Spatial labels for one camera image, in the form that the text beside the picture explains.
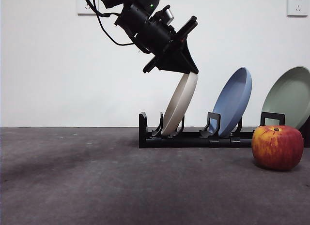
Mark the black plate rack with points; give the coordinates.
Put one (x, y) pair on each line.
(193, 141)

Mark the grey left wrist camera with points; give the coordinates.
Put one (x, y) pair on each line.
(168, 14)

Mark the green plate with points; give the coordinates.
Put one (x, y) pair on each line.
(290, 99)

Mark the pale yellow plate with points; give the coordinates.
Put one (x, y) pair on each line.
(176, 106)

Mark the blue plate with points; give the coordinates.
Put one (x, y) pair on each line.
(232, 101)

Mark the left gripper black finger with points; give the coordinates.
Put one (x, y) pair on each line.
(193, 63)
(174, 60)

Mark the white wall socket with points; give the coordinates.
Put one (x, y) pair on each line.
(82, 10)
(297, 6)

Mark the red yellow apple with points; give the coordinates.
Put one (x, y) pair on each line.
(278, 150)

